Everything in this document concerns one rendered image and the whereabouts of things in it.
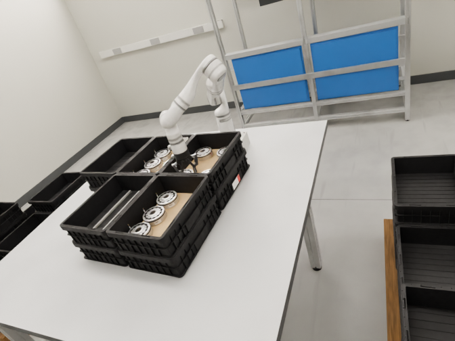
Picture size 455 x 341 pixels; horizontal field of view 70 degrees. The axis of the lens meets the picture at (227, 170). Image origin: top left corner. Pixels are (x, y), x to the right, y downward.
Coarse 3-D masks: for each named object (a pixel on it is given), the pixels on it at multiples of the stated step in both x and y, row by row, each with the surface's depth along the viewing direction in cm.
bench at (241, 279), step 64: (256, 128) 225; (320, 128) 199; (256, 192) 163; (64, 256) 164; (256, 256) 128; (320, 256) 196; (0, 320) 139; (64, 320) 129; (128, 320) 120; (192, 320) 112; (256, 320) 106
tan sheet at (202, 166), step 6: (216, 150) 185; (216, 156) 179; (192, 162) 181; (198, 162) 179; (204, 162) 177; (210, 162) 175; (186, 168) 177; (192, 168) 175; (198, 168) 173; (204, 168) 171; (210, 168) 170
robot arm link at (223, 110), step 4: (224, 92) 184; (220, 96) 183; (224, 96) 184; (216, 100) 184; (220, 100) 184; (224, 100) 185; (224, 104) 187; (220, 108) 190; (224, 108) 188; (228, 108) 189; (216, 112) 190; (220, 112) 188; (224, 112) 188; (228, 112) 190; (216, 116) 191; (220, 116) 190
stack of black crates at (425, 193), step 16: (400, 160) 171; (416, 160) 168; (432, 160) 166; (448, 160) 163; (400, 176) 174; (416, 176) 171; (432, 176) 167; (448, 176) 164; (400, 192) 164; (416, 192) 161; (432, 192) 158; (448, 192) 155; (400, 208) 144; (416, 208) 141; (432, 208) 138; (448, 208) 136; (400, 224) 148; (416, 224) 146; (432, 224) 143; (448, 224) 141
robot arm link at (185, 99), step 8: (208, 56) 142; (200, 64) 142; (208, 64) 141; (200, 72) 144; (192, 80) 144; (184, 88) 146; (192, 88) 145; (184, 96) 145; (192, 96) 146; (184, 104) 146
